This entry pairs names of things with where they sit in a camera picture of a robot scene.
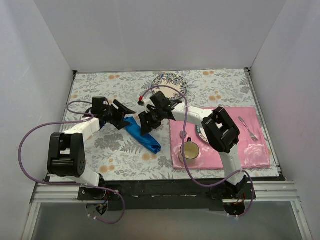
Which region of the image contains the green rimmed white plate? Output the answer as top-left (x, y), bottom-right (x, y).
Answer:
top-left (195, 125), bottom-right (209, 144)

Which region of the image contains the floral tablecloth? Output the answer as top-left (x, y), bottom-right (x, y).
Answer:
top-left (62, 69), bottom-right (256, 181)

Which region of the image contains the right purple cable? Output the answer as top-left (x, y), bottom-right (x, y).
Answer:
top-left (137, 85), bottom-right (257, 218)

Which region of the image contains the purple cable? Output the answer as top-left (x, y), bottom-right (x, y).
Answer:
top-left (18, 100), bottom-right (126, 225)
top-left (137, 85), bottom-right (257, 218)

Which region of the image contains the blue floral plate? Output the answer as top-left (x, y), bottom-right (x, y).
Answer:
top-left (151, 73), bottom-right (188, 101)

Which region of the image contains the cream enamel mug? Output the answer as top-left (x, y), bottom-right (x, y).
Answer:
top-left (179, 137), bottom-right (200, 166)

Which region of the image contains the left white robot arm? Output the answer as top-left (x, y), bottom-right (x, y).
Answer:
top-left (47, 97), bottom-right (136, 200)

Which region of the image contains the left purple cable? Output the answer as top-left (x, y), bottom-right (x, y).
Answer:
top-left (18, 100), bottom-right (126, 225)

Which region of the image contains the silver fork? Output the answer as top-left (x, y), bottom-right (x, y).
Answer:
top-left (238, 116), bottom-right (258, 143)

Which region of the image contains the silver spoon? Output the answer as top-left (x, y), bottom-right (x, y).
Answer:
top-left (179, 131), bottom-right (188, 139)

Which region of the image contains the aluminium frame rail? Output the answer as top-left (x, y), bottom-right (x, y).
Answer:
top-left (24, 179), bottom-right (312, 240)

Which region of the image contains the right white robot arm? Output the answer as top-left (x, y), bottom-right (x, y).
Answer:
top-left (138, 91), bottom-right (249, 199)

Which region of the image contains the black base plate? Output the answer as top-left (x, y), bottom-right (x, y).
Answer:
top-left (77, 178), bottom-right (256, 211)

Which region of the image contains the blue cloth napkin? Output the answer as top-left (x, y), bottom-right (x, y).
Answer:
top-left (124, 117), bottom-right (162, 155)

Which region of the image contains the pink placemat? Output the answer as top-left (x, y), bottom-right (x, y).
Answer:
top-left (169, 107), bottom-right (271, 170)

